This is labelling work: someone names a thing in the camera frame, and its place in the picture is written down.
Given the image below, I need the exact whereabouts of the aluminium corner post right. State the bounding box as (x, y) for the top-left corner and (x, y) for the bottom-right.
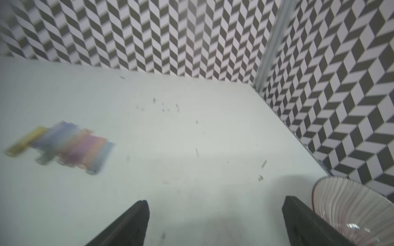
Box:
(252, 1), (297, 93)

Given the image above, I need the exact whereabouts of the pink purple pencil cap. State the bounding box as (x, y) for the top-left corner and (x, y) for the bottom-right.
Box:
(57, 134), (97, 167)

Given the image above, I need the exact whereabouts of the clear pink glass dish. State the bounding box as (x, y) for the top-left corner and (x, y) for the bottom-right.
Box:
(312, 176), (394, 246)

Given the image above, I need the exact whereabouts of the green tinted pencil cap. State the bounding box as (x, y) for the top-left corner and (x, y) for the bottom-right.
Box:
(36, 151), (57, 166)

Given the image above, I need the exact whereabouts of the light blue pencil cap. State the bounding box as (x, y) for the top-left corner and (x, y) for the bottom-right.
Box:
(86, 141), (114, 175)

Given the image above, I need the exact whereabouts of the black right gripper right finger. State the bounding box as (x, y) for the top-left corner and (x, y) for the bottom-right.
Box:
(282, 196), (353, 246)

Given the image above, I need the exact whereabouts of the light orange pencil cap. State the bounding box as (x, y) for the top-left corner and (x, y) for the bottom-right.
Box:
(77, 137), (107, 170)

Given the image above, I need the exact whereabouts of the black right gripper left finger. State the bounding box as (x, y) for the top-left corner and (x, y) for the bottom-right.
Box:
(86, 200), (150, 246)

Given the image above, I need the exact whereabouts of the yellow pencil cap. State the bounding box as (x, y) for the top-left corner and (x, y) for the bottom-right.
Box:
(5, 126), (47, 157)

